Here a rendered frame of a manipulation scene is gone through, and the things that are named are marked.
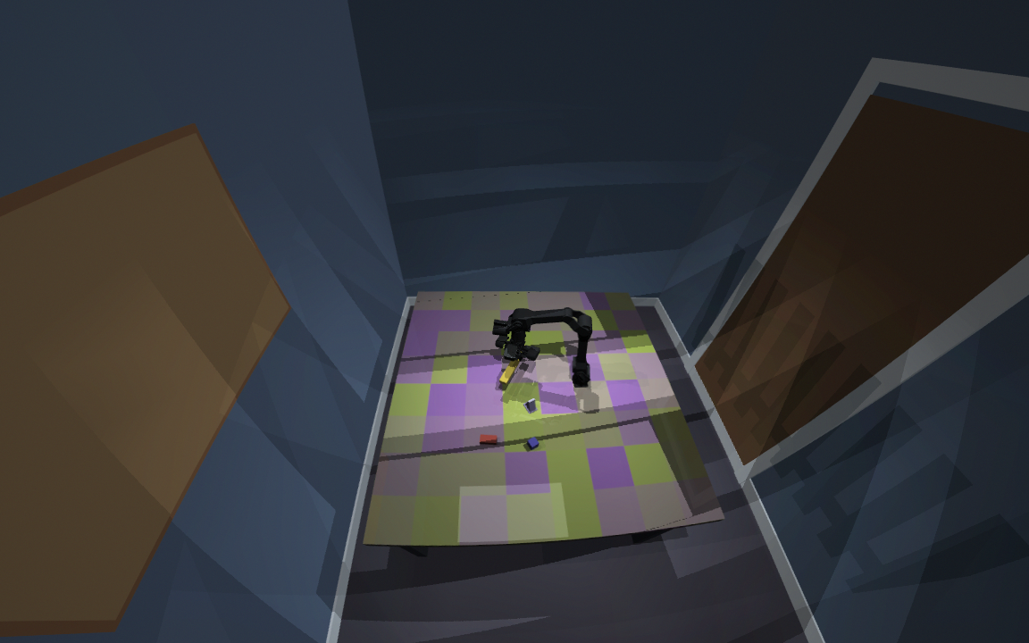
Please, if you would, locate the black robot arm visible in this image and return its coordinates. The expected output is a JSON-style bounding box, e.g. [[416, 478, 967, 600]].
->
[[492, 307, 592, 388]]

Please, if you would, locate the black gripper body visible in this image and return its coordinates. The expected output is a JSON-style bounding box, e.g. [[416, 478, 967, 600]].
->
[[495, 336, 540, 361]]

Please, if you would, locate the yellow bar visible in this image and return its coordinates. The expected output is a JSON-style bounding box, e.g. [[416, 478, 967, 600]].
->
[[499, 359, 520, 384]]

